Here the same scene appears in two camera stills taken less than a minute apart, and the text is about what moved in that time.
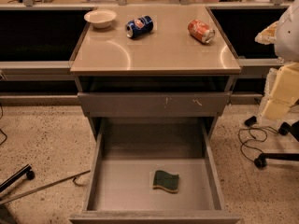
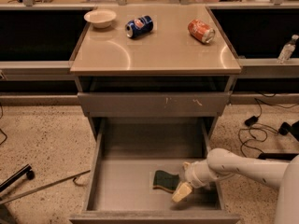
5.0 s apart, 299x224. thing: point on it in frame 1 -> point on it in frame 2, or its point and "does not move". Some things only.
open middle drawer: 130,150 does not move
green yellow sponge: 165,180 does not move
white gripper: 288,37 -> 192,174
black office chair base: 284,129 does not move
